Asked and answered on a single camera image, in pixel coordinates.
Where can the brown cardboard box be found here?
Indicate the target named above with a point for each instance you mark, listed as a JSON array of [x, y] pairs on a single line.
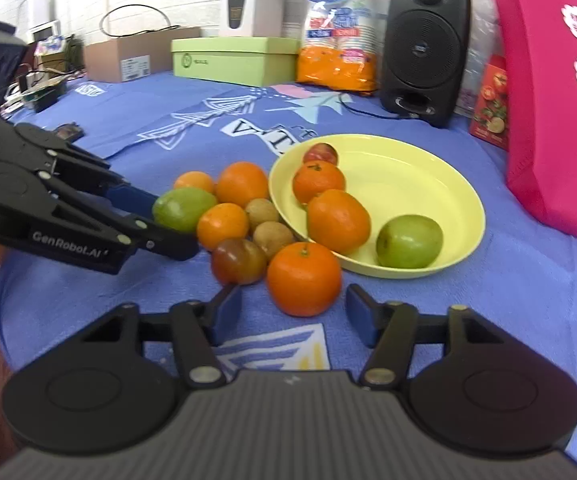
[[133, 57]]

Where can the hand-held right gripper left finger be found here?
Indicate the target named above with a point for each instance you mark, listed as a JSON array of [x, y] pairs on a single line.
[[228, 312]]

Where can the pink fabric bag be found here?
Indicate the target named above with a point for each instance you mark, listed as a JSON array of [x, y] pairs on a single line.
[[558, 110]]

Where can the small orange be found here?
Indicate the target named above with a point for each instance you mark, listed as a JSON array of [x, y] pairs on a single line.
[[194, 181]]

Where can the yellow plastic bowl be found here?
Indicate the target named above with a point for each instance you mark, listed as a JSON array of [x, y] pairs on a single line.
[[418, 185]]

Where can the large orange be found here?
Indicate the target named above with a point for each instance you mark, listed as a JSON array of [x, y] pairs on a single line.
[[304, 280]]

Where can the brown kiwi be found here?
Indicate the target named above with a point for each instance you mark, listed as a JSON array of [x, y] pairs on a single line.
[[273, 239], [262, 211]]

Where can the red box with citrus print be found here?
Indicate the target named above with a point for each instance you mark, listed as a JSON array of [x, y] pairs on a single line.
[[491, 105]]

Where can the blue printed tablecloth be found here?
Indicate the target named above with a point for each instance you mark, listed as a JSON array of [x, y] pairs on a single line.
[[468, 320]]

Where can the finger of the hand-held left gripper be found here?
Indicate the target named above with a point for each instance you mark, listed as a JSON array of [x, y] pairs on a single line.
[[133, 201], [168, 246]]

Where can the orange paper cup pack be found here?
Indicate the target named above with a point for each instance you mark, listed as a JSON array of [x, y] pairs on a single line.
[[338, 40]]

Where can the green apple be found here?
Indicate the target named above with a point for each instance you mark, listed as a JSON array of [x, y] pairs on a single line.
[[408, 241], [184, 210]]

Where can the mandarin with green stem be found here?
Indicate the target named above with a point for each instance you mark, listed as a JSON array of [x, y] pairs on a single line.
[[318, 181]]

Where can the flat green box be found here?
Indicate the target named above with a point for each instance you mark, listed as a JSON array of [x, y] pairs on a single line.
[[233, 60]]

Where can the small dark object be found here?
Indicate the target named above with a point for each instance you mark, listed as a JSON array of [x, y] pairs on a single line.
[[70, 131]]

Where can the dark red plum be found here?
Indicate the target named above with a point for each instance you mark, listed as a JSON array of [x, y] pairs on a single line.
[[237, 261]]

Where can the black speaker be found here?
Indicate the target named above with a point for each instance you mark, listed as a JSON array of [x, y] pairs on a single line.
[[426, 50]]

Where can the white box with cup print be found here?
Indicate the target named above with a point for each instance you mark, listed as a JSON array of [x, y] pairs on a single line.
[[251, 5]]

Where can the white appliance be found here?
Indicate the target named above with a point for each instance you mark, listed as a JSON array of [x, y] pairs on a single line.
[[43, 31]]

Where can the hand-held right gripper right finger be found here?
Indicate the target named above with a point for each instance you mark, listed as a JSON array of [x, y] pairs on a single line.
[[361, 316]]

